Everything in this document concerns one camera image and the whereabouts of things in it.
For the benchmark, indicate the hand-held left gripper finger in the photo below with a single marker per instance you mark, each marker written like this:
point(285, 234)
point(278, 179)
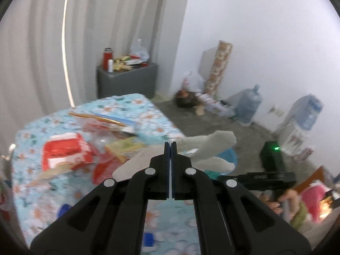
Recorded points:
point(173, 164)
point(167, 164)

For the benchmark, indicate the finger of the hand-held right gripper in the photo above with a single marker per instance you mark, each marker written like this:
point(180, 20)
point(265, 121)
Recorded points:
point(240, 178)

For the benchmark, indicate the red foil wrapper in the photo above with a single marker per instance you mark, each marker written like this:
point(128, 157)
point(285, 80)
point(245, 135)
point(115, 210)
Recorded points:
point(106, 171)

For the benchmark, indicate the red and white paper carton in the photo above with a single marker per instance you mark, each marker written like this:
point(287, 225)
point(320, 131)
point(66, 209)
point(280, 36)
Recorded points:
point(66, 148)

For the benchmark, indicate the cream paper sleeve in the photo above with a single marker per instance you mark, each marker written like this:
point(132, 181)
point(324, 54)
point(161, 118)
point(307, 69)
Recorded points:
point(53, 171)

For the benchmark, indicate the person's right hand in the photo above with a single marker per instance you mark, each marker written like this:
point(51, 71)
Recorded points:
point(285, 195)

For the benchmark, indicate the blue plastic basin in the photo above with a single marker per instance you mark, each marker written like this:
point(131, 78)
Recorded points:
point(229, 155)

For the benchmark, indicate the white water dispenser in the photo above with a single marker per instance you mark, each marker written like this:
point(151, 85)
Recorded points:
point(292, 138)

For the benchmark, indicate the yellow snack packet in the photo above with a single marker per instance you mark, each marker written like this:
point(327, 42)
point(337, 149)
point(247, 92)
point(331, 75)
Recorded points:
point(124, 146)

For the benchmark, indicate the pink cloth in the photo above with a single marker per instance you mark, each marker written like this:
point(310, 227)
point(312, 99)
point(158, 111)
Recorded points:
point(314, 199)

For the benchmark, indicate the water jug on dispenser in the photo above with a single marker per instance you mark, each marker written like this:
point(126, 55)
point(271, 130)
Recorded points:
point(306, 111)

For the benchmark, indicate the floral blue tablecloth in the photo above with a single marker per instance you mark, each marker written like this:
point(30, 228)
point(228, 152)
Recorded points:
point(148, 106)

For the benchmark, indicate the blue water jug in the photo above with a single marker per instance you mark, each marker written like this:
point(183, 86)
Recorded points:
point(249, 103)

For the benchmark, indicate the dark bag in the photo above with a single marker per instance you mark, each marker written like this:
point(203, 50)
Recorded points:
point(186, 99)

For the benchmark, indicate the pile of white packaging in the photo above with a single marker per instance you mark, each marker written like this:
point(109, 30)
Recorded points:
point(217, 106)

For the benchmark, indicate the white plastic bag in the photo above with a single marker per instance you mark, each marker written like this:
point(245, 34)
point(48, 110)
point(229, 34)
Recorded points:
point(195, 81)

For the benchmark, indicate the clear bag with orange strip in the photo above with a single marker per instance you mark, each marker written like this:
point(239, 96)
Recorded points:
point(90, 117)

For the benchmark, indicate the grey cabinet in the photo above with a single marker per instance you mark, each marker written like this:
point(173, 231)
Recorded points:
point(127, 82)

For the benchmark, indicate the small red container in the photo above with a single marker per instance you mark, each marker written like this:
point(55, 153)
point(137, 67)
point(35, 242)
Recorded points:
point(144, 64)

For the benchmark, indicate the grey board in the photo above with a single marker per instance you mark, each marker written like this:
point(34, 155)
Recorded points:
point(205, 63)

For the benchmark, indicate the rolled floral mat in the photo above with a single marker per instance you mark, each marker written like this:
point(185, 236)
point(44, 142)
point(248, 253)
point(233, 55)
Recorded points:
point(219, 66)

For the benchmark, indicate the pile of snack packets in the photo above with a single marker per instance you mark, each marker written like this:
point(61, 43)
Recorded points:
point(123, 63)

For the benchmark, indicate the small white bottle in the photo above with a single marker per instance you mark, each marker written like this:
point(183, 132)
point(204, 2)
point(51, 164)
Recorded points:
point(110, 66)

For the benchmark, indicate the clear plastic bag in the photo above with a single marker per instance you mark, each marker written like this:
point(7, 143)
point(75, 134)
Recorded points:
point(139, 50)

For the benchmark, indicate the red thermos flask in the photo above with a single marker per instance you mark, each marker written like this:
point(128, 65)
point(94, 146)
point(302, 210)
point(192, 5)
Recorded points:
point(107, 57)

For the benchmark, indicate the white curtain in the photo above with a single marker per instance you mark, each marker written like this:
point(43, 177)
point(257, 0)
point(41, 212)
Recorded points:
point(39, 58)

